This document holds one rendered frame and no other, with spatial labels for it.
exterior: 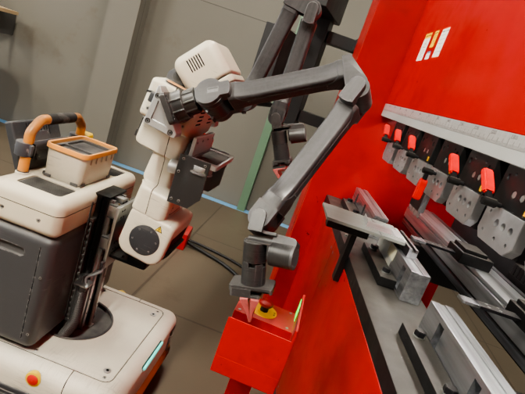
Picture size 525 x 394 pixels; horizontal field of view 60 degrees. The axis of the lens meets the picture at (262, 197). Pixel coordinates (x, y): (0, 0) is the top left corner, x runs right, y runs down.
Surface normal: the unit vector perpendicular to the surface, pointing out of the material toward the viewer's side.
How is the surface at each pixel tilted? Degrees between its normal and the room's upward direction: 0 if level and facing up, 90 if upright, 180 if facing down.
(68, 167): 92
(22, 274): 90
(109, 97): 90
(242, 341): 90
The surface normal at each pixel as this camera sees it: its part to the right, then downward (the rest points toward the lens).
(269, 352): -0.18, 0.21
